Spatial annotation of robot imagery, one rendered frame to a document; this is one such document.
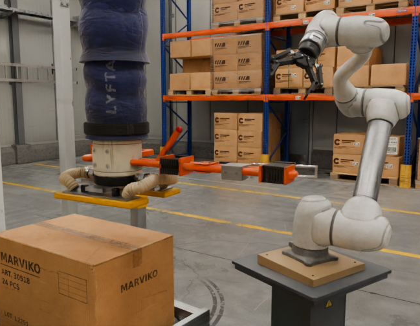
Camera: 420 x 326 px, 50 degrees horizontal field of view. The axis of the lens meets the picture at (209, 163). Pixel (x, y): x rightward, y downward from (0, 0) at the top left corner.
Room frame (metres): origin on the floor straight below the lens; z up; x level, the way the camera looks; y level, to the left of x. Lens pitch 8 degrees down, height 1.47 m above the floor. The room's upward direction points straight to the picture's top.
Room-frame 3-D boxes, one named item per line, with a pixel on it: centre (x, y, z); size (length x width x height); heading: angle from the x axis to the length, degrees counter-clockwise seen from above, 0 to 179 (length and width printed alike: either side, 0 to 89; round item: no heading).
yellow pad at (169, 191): (1.66, 0.28, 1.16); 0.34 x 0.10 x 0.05; 61
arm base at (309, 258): (1.93, -0.43, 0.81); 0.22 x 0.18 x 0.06; 30
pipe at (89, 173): (1.58, 0.33, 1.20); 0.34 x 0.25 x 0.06; 61
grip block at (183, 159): (1.46, 0.11, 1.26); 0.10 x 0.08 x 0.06; 151
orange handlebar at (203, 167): (1.59, 0.10, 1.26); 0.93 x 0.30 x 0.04; 61
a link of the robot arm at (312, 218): (1.90, -0.46, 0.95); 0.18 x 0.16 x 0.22; 59
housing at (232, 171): (1.35, -0.08, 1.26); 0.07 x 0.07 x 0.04; 61
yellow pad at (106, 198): (1.50, 0.37, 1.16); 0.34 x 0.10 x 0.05; 61
